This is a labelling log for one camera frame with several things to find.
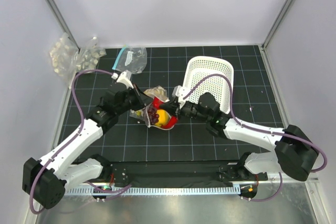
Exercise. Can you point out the yellow round fruit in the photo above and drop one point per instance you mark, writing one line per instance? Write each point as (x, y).
(161, 118)

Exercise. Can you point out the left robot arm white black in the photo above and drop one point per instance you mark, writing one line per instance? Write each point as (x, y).
(46, 180)

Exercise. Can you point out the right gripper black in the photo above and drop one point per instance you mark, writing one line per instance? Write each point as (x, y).
(172, 107)

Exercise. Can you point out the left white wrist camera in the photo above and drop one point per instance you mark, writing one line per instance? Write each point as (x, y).
(125, 78)

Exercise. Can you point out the slotted cable duct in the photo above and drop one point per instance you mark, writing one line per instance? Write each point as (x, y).
(86, 190)

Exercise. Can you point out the black grid mat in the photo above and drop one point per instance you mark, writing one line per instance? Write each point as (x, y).
(253, 101)

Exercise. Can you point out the aluminium corner post left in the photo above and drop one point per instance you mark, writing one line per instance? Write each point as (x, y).
(60, 19)

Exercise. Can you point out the aluminium corner post right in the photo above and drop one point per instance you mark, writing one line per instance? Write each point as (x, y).
(279, 19)

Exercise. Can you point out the aluminium corner post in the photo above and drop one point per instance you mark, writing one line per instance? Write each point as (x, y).
(60, 19)
(279, 19)

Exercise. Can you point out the white perforated plastic basket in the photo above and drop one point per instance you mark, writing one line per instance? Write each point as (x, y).
(200, 67)

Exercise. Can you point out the dark red grape bunch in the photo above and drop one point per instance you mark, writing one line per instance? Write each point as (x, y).
(152, 114)

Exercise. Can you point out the red chili pepper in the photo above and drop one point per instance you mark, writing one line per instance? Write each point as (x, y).
(170, 124)

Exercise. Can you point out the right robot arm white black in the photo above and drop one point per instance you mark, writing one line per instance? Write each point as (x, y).
(288, 150)

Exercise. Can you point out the polka dot bag middle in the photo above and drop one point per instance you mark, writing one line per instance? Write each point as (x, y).
(89, 55)

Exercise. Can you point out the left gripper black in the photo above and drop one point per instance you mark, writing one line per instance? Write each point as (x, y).
(142, 99)

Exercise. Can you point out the blue zipper clear bag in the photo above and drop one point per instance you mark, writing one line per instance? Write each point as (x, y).
(132, 59)

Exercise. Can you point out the red apple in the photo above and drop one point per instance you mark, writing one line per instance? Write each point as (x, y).
(157, 103)

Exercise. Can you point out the polka dot zip bag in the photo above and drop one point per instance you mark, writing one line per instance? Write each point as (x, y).
(159, 92)

